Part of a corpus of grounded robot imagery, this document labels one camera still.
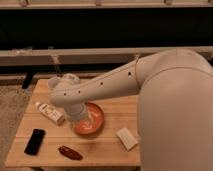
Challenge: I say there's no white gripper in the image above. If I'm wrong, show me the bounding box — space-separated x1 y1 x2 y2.
64 103 88 128

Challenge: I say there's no dried red pepper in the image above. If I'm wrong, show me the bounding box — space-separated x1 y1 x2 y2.
58 146 83 160

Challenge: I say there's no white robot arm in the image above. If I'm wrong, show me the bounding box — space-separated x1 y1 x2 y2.
50 49 213 171

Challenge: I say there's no white sponge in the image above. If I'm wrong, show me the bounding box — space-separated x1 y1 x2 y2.
116 128 138 151

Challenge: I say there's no white plastic cup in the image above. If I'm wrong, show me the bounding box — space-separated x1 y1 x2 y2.
47 77 61 90

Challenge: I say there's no wooden table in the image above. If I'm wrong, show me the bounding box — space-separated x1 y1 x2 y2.
5 79 140 167

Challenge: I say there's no black phone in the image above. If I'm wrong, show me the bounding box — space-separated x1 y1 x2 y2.
24 129 45 155

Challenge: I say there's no grey wall rail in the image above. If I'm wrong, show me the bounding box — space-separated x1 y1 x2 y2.
0 45 213 68

